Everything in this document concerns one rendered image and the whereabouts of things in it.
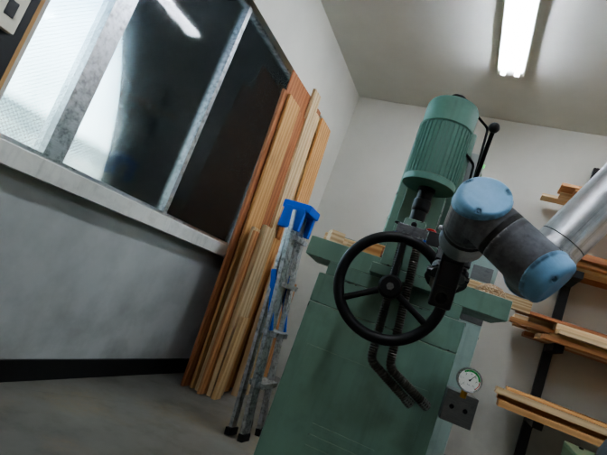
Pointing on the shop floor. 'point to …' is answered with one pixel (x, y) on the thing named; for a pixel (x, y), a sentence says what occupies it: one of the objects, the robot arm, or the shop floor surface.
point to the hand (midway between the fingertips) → (438, 293)
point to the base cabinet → (350, 394)
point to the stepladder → (293, 222)
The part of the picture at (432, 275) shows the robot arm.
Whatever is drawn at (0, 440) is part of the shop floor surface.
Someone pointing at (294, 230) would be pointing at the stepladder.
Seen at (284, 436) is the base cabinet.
